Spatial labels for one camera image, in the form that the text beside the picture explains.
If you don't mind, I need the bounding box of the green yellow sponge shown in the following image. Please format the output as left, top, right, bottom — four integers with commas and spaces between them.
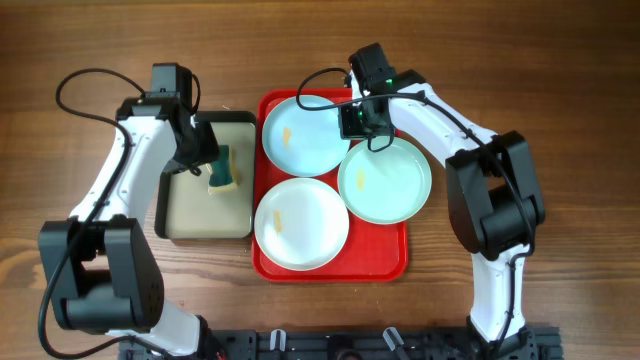
206, 145, 238, 194

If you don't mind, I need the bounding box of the light green plate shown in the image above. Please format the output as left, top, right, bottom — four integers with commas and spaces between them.
337, 137, 432, 225

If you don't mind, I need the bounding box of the light blue plate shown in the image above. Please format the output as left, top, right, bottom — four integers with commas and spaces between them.
262, 97, 351, 177

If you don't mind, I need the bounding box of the white plate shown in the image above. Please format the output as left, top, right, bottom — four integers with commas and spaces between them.
254, 178, 350, 271

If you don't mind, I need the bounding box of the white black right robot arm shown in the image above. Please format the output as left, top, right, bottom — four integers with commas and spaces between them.
339, 43, 545, 348

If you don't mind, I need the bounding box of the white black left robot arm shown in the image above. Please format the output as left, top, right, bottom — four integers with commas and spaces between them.
37, 63, 227, 359

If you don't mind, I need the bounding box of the black tray with soapy water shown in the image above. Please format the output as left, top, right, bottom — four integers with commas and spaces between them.
154, 111, 257, 240

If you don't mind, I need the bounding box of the red plastic tray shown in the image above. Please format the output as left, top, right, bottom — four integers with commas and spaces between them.
251, 88, 409, 283

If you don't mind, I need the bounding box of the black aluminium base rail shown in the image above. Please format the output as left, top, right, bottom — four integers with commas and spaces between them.
117, 326, 564, 360

